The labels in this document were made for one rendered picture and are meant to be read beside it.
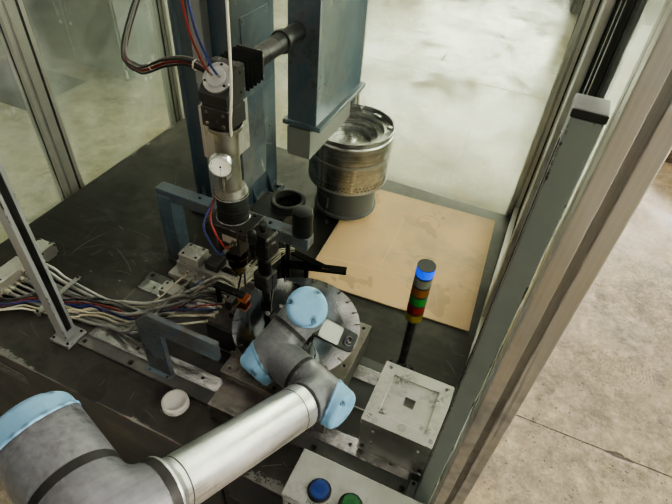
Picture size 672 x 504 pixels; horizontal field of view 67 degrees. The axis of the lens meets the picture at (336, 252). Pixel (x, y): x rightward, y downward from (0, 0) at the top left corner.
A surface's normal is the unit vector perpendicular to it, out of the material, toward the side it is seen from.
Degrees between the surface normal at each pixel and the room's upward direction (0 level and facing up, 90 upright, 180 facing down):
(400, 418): 0
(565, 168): 90
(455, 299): 0
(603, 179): 90
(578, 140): 90
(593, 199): 90
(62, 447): 10
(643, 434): 0
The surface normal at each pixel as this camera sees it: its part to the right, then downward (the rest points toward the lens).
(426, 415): 0.06, -0.73
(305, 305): 0.06, -0.26
